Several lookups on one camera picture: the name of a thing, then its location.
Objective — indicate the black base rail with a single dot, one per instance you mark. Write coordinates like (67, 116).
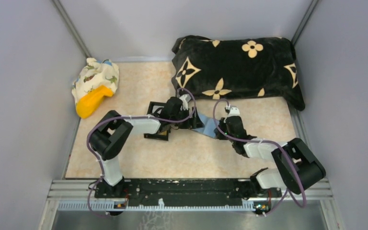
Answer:
(185, 192)

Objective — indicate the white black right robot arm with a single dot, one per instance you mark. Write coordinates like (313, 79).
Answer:
(296, 170)

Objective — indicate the dinosaur print cloth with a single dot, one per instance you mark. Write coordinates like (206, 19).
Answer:
(94, 75)

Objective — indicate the grey card holder wallet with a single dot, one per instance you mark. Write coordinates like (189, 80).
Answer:
(209, 128)

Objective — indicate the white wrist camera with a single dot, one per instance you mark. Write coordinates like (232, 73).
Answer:
(232, 111)
(185, 99)

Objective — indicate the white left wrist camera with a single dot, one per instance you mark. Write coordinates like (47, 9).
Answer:
(185, 99)

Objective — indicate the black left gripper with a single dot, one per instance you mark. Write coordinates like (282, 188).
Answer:
(195, 122)

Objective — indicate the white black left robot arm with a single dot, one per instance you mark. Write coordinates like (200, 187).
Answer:
(108, 137)

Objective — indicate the black floral pillow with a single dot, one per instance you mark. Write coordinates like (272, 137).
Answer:
(237, 69)

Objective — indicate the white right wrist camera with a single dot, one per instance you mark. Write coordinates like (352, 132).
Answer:
(232, 111)

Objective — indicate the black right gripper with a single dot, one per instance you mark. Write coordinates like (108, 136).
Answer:
(219, 135)

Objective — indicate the yellow cloth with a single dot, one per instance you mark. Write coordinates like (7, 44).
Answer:
(89, 103)

